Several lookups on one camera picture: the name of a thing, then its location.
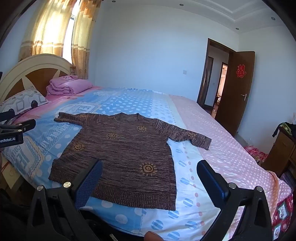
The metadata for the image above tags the window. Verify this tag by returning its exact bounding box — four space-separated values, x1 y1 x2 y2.
62 14 76 62

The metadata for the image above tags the red cloth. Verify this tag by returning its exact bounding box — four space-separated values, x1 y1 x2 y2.
244 145 269 163

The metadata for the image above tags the brown knitted sweater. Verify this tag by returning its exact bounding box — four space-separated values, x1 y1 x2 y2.
48 112 212 211

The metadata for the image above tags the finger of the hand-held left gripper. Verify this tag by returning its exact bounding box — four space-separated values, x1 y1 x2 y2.
0 119 36 134
0 110 16 122

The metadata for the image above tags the blue pink printed bedsheet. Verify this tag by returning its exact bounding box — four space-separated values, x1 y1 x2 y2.
0 86 293 241

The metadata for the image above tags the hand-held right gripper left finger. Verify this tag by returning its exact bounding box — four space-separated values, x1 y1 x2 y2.
26 159 103 241

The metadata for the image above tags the red patterned blanket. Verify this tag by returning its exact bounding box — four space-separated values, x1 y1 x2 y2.
271 192 293 241

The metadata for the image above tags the yellow patterned curtain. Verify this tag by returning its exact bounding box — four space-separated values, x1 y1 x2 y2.
70 0 102 80
18 0 78 63

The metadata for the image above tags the folded pink quilt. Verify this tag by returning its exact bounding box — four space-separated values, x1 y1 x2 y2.
46 75 93 96

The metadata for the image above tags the red paper door decoration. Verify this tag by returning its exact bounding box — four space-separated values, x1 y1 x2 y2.
236 64 247 79

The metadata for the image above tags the wooden cabinet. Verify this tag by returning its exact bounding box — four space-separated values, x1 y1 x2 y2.
261 125 296 179

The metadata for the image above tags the brown door frame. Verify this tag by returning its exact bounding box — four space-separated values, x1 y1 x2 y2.
196 38 237 116

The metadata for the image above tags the white patterned pillow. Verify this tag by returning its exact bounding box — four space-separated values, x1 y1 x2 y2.
0 86 49 116

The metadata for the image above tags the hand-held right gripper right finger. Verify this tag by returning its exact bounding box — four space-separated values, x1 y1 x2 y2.
196 160 273 241

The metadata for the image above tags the person's right hand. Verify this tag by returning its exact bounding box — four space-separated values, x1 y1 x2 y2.
144 231 164 241

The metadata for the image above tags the dark cloth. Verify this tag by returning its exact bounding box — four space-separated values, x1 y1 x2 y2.
272 122 296 138

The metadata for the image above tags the brown wooden door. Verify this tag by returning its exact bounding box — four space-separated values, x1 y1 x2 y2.
216 51 255 138

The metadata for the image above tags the cream wooden headboard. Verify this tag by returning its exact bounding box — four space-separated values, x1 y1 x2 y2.
0 54 73 105

